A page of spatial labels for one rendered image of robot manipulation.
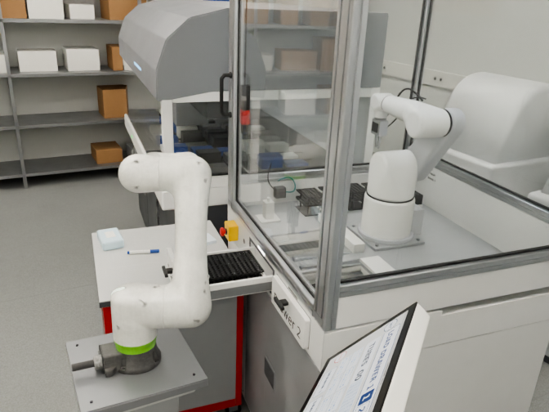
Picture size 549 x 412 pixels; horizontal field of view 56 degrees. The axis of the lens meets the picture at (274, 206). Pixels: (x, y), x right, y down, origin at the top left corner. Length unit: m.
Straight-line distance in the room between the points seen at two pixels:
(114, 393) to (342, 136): 0.95
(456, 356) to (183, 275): 0.97
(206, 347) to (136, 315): 0.78
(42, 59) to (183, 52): 3.07
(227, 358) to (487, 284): 1.14
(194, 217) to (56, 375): 1.62
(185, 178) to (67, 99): 4.38
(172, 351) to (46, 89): 4.46
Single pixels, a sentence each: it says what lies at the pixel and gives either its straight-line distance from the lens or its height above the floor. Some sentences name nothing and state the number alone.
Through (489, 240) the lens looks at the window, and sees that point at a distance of 1.77.
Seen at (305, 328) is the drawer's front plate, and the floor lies 0.90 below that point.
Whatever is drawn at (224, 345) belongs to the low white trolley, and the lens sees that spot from 2.31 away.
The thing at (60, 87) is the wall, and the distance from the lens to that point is 5.88.
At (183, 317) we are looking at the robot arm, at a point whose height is 0.97.
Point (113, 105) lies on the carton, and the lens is 5.54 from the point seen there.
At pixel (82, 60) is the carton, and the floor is 1.19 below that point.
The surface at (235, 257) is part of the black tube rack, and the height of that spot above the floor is 0.90.
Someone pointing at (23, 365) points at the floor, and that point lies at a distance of 3.11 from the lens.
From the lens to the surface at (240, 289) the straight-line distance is 1.88.
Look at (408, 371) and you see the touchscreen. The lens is 1.09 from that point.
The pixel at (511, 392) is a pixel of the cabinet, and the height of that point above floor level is 0.49.
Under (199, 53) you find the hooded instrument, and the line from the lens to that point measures 2.53.
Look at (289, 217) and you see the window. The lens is 1.71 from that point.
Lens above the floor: 1.85
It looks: 22 degrees down
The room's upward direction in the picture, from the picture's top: 3 degrees clockwise
